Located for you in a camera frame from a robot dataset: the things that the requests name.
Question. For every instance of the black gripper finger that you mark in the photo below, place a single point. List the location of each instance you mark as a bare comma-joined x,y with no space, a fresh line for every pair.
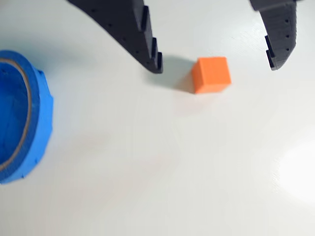
128,29
281,32

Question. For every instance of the orange cube block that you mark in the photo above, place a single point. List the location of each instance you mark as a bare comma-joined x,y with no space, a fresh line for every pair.
211,75

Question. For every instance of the blue tape roll bin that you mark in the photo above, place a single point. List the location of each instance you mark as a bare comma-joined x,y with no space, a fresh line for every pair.
14,118

